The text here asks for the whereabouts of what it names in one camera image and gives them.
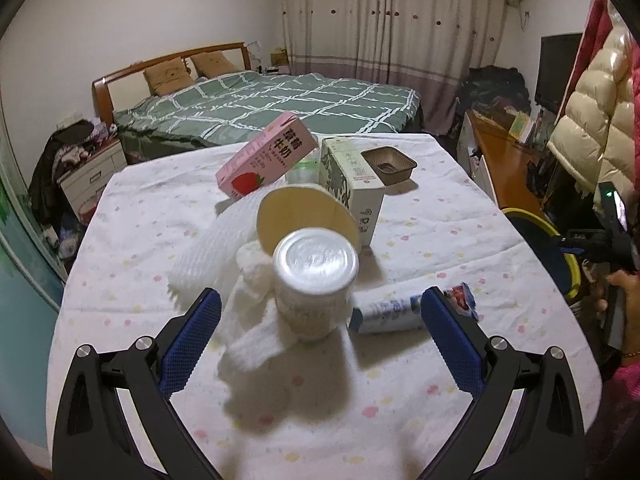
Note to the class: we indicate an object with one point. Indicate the clear bottle with green label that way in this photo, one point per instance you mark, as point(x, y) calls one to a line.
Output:
point(305, 170)

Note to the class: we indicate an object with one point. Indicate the striped beige curtain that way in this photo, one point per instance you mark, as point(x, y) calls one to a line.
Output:
point(390, 35)

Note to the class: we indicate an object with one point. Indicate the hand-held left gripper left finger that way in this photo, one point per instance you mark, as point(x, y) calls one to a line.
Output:
point(192, 340)

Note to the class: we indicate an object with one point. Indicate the wooden bed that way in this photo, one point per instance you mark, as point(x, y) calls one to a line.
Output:
point(130, 72)

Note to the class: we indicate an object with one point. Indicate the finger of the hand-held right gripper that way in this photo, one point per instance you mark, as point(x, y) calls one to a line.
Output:
point(577, 245)

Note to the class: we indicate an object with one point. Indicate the white paper towel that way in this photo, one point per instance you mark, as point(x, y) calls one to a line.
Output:
point(250, 330)

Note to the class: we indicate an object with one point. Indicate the green and white carton box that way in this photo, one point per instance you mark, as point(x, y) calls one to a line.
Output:
point(350, 185)

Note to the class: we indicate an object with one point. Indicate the black television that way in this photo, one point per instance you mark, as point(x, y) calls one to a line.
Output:
point(557, 70)

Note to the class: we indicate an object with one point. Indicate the white floral tablecloth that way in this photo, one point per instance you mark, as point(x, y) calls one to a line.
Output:
point(325, 425)

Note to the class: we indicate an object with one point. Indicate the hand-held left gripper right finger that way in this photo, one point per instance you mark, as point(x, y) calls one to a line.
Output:
point(452, 340)

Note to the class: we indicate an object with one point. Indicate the blue white snack tube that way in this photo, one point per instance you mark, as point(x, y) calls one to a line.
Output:
point(385, 312)

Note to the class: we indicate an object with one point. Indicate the red garment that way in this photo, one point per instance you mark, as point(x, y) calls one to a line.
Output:
point(597, 25)

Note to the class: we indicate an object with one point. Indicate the brown pillow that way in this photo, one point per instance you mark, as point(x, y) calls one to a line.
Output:
point(215, 64)
point(167, 77)

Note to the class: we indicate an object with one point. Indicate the dark clothes pile by nightstand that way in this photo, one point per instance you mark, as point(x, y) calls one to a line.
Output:
point(65, 145)

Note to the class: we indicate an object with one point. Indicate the wooden cabinet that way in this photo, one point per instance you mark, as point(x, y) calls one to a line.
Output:
point(500, 155)

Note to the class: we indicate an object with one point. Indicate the green plaid duvet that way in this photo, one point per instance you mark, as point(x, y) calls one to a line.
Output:
point(300, 100)

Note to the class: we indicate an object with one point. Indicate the green box on cabinet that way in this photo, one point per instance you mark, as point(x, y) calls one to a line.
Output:
point(522, 127)

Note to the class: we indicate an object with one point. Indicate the cream puffer jacket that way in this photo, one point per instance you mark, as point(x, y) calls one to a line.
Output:
point(595, 120)

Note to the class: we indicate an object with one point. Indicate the paper cup with foil lid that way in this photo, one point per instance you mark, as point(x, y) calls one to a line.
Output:
point(315, 280)

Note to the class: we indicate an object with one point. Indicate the yellow trash bin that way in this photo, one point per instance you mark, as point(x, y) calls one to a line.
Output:
point(545, 270)

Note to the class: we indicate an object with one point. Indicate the brown plastic tray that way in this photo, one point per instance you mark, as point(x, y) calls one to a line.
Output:
point(387, 165)

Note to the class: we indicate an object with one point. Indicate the white nightstand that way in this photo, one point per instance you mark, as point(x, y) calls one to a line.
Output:
point(95, 180)

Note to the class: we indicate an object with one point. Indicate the dark clothes pile on cabinet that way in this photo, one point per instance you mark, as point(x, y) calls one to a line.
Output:
point(495, 90)

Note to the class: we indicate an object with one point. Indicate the pink milk carton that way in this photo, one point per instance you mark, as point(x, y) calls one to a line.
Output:
point(260, 160)

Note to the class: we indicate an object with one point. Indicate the white foam net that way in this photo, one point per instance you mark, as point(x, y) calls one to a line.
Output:
point(215, 250)

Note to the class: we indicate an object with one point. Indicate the person's right hand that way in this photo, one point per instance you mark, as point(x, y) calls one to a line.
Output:
point(627, 285)

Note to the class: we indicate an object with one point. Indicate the teal printed panel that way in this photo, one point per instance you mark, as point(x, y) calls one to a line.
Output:
point(25, 310)

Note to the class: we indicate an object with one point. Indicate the beige round paper lid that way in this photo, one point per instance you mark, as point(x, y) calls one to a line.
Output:
point(300, 207)

